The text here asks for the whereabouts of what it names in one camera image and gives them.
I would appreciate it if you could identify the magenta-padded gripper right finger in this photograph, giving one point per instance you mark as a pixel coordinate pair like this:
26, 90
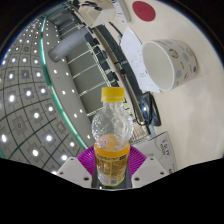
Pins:
137, 159

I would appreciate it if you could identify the yellow-capped clear drink bottle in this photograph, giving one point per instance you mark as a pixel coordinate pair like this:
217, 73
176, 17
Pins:
111, 160

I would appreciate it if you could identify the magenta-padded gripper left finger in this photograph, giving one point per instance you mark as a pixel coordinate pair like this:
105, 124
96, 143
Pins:
85, 160

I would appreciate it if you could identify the long curved conference table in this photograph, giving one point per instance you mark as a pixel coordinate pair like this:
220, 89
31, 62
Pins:
115, 61

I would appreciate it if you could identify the row of dark office chairs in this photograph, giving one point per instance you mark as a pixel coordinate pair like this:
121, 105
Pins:
104, 65

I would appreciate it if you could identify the white printed paper sheet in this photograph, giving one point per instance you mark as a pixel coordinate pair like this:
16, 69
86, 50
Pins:
133, 56

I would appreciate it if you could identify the white patterned cup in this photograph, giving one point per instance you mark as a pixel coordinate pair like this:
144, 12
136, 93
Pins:
180, 63

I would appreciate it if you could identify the flat round red coaster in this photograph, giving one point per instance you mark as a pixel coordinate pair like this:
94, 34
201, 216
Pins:
144, 10

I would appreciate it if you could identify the black conference microphone console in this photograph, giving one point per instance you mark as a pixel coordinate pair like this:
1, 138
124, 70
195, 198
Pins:
150, 108

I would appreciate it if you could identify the grey round column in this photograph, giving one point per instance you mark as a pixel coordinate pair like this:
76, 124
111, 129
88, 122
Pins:
68, 45

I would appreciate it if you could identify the group of ceiling lights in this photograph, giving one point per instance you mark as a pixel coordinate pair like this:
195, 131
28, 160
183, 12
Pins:
28, 93

